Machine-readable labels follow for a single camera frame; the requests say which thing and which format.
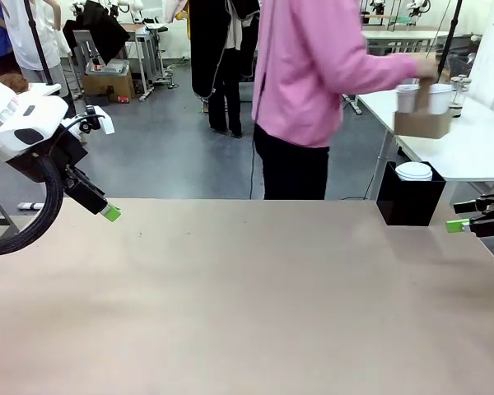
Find white side table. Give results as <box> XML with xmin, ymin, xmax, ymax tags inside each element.
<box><xmin>355</xmin><ymin>88</ymin><xmax>494</xmax><ymax>198</ymax></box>

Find white paper cup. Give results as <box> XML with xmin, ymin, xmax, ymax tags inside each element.
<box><xmin>396</xmin><ymin>85</ymin><xmax>420</xmax><ymax>114</ymax></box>
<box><xmin>430</xmin><ymin>83</ymin><xmax>455</xmax><ymax>116</ymax></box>

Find grey plastic tray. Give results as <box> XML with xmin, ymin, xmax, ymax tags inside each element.
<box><xmin>85</xmin><ymin>58</ymin><xmax>130</xmax><ymax>77</ymax></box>

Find person's right hand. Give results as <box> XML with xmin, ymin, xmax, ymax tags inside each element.
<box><xmin>415</xmin><ymin>58</ymin><xmax>440</xmax><ymax>81</ymax></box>

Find background person in black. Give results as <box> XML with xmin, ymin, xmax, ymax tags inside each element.
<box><xmin>188</xmin><ymin>0</ymin><xmax>261</xmax><ymax>138</ymax></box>

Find brown cardboard box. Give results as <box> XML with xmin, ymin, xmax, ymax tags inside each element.
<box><xmin>81</xmin><ymin>67</ymin><xmax>136</xmax><ymax>100</ymax></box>

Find person in pink jacket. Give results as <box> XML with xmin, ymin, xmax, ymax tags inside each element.
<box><xmin>250</xmin><ymin>0</ymin><xmax>371</xmax><ymax>202</ymax></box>

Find long background table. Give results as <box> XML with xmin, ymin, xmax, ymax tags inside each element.
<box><xmin>361</xmin><ymin>26</ymin><xmax>452</xmax><ymax>55</ymax></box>

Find brown haired head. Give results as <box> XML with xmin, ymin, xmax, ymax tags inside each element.
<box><xmin>0</xmin><ymin>72</ymin><xmax>30</xmax><ymax>94</ymax></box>

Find metal leg work table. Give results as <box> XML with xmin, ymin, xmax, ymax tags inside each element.
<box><xmin>119</xmin><ymin>22</ymin><xmax>175</xmax><ymax>102</ymax></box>

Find brown cardboard cup carrier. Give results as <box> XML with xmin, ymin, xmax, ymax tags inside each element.
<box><xmin>394</xmin><ymin>77</ymin><xmax>453</xmax><ymax>140</ymax></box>

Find black corrugated cable hose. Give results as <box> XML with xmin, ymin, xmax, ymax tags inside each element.
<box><xmin>0</xmin><ymin>127</ymin><xmax>67</xmax><ymax>257</ymax></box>

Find clear glass jar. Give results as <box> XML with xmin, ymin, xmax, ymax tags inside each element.
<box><xmin>448</xmin><ymin>75</ymin><xmax>473</xmax><ymax>119</ymax></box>

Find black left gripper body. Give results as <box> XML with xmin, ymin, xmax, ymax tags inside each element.
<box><xmin>7</xmin><ymin>131</ymin><xmax>88</xmax><ymax>194</ymax></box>

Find black square bin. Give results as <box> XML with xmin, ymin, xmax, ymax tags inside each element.
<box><xmin>376</xmin><ymin>160</ymin><xmax>447</xmax><ymax>227</ymax></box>

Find background person in white shirt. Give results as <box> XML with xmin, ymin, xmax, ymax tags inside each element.
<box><xmin>2</xmin><ymin>0</ymin><xmax>73</xmax><ymax>86</ymax></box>

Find grey metal frame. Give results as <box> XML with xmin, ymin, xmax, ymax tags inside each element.
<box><xmin>0</xmin><ymin>184</ymin><xmax>22</xmax><ymax>268</ymax></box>

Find stack of white cups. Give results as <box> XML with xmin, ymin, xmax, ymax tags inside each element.
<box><xmin>395</xmin><ymin>161</ymin><xmax>434</xmax><ymax>182</ymax></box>

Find black stand pole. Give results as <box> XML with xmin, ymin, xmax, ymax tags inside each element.
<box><xmin>435</xmin><ymin>0</ymin><xmax>464</xmax><ymax>77</ymax></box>
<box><xmin>23</xmin><ymin>0</ymin><xmax>77</xmax><ymax>114</ymax></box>

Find wrist camera with white tag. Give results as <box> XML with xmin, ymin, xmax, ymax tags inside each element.
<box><xmin>61</xmin><ymin>105</ymin><xmax>117</xmax><ymax>139</ymax></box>

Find person's right forearm pink sleeve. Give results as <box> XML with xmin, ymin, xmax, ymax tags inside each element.
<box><xmin>353</xmin><ymin>44</ymin><xmax>420</xmax><ymax>94</ymax></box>

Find black hanging cloth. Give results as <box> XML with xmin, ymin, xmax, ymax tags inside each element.
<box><xmin>63</xmin><ymin>0</ymin><xmax>131</xmax><ymax>66</ymax></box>

